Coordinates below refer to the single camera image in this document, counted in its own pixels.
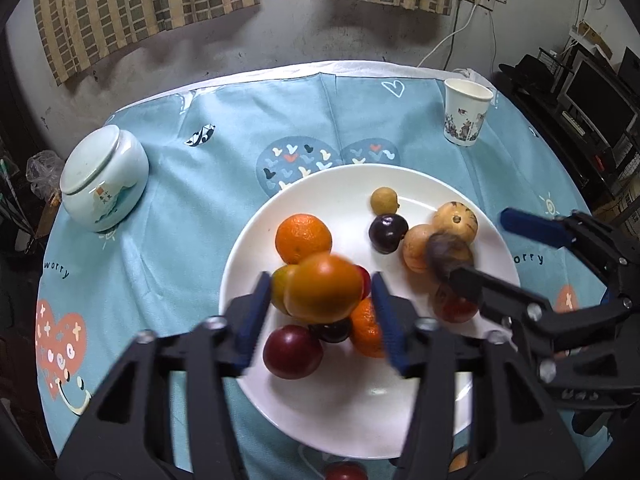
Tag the pale ceramic lidded jar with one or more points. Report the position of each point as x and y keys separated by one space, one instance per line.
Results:
x=107 y=180

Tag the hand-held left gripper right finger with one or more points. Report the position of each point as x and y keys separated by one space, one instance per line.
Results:
x=387 y=325

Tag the large red plum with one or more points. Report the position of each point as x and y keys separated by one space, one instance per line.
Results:
x=292 y=352

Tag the brown speckled round fruit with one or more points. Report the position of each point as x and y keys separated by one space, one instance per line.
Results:
x=456 y=220

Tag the dark red plum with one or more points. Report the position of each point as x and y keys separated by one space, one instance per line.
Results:
x=450 y=307

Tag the dark brown wrinkled fruit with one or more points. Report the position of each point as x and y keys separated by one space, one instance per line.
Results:
x=445 y=252

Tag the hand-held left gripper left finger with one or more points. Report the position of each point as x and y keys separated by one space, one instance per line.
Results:
x=252 y=325

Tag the black monitor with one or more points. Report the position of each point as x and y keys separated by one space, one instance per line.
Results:
x=600 y=100

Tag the clear plastic bag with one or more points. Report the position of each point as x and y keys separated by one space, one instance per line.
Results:
x=45 y=170

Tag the small cardboard box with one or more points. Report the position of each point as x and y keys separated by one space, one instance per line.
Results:
x=595 y=37

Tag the black hat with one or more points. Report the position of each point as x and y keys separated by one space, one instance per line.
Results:
x=530 y=67

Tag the dark side cabinet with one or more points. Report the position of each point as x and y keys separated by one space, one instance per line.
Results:
x=550 y=125

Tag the white round plate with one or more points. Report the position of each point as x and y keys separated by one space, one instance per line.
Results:
x=360 y=400

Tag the small red plum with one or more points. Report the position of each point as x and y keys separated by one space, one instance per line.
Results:
x=345 y=472
x=365 y=282

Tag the orange-yellow plum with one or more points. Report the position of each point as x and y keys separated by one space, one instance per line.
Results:
x=324 y=287

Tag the tan round fruit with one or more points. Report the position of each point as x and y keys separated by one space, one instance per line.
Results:
x=459 y=461
x=416 y=247

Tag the small mandarin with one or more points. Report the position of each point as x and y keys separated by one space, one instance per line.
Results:
x=367 y=330

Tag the large orange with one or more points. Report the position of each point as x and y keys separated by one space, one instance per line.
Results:
x=302 y=237

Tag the printed paper cup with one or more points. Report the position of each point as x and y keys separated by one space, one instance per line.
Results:
x=465 y=115

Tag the dark purple plum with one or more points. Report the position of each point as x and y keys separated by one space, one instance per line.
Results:
x=387 y=233
x=330 y=332

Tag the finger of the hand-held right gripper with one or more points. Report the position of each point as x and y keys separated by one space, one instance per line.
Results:
x=480 y=290
x=530 y=225

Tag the white table underlay cloth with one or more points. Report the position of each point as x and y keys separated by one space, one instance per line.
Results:
x=350 y=66

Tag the small green-brown longan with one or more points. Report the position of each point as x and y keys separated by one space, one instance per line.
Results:
x=384 y=200

